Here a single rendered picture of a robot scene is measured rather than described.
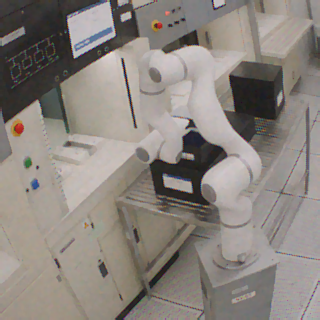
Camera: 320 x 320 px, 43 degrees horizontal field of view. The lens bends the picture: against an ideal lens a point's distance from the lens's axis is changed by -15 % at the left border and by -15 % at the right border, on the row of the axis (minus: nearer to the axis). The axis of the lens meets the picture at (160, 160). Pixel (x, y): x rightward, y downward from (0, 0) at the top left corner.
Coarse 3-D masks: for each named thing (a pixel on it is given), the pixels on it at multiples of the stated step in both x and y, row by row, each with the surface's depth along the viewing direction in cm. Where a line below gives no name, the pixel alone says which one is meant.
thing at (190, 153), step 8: (176, 112) 193; (184, 112) 192; (192, 128) 195; (208, 144) 190; (184, 152) 190; (192, 152) 187; (200, 152) 186; (208, 152) 192; (216, 152) 198; (160, 160) 200; (184, 160) 192; (192, 160) 190; (200, 160) 187; (208, 160) 193; (192, 168) 192; (200, 168) 189
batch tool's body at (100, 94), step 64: (0, 0) 128; (64, 0) 156; (128, 0) 192; (0, 64) 137; (64, 64) 167; (128, 64) 202; (64, 128) 256; (128, 128) 224; (64, 192) 200; (64, 256) 185; (128, 256) 229
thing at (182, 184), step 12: (156, 168) 199; (168, 168) 195; (180, 168) 191; (156, 180) 203; (168, 180) 199; (180, 180) 195; (192, 180) 191; (156, 192) 207; (168, 192) 203; (180, 192) 199; (192, 192) 194; (204, 204) 194
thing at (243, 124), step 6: (228, 114) 240; (234, 114) 239; (240, 114) 238; (246, 114) 237; (228, 120) 234; (234, 120) 233; (240, 120) 232; (246, 120) 231; (252, 120) 233; (234, 126) 228; (240, 126) 227; (246, 126) 227; (252, 126) 234; (240, 132) 222; (246, 132) 228; (252, 132) 235; (246, 138) 229
